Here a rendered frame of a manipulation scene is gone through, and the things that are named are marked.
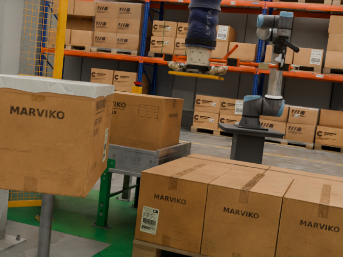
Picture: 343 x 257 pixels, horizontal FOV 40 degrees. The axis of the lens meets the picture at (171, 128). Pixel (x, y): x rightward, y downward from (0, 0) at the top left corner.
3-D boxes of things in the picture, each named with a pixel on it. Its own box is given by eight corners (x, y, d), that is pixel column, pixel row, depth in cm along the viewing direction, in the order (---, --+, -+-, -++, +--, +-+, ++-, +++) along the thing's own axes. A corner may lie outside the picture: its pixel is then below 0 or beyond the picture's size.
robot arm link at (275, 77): (262, 113, 414) (270, 26, 394) (282, 115, 411) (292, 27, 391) (262, 117, 400) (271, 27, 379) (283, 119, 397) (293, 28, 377)
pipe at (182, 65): (169, 68, 332) (170, 60, 331) (179, 70, 355) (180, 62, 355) (216, 73, 322) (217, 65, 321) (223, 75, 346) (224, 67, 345)
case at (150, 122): (83, 143, 349) (89, 89, 345) (109, 139, 386) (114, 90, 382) (159, 155, 329) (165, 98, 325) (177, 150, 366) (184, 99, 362)
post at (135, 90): (120, 199, 416) (131, 85, 406) (123, 197, 422) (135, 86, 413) (127, 200, 413) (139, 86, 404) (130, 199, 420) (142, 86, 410)
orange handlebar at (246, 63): (162, 57, 342) (162, 52, 342) (173, 60, 371) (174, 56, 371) (292, 70, 316) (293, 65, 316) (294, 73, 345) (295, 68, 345)
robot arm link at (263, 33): (256, 27, 396) (257, 11, 329) (272, 28, 394) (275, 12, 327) (255, 41, 396) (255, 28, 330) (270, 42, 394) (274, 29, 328)
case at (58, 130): (86, 198, 168) (96, 85, 164) (-28, 186, 167) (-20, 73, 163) (106, 168, 228) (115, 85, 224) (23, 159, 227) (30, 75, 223)
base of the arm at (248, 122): (236, 124, 416) (237, 113, 415) (256, 126, 419) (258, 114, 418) (242, 127, 397) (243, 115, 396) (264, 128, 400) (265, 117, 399)
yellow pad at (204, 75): (168, 73, 330) (168, 66, 330) (172, 74, 340) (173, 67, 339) (215, 78, 320) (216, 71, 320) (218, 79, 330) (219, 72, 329)
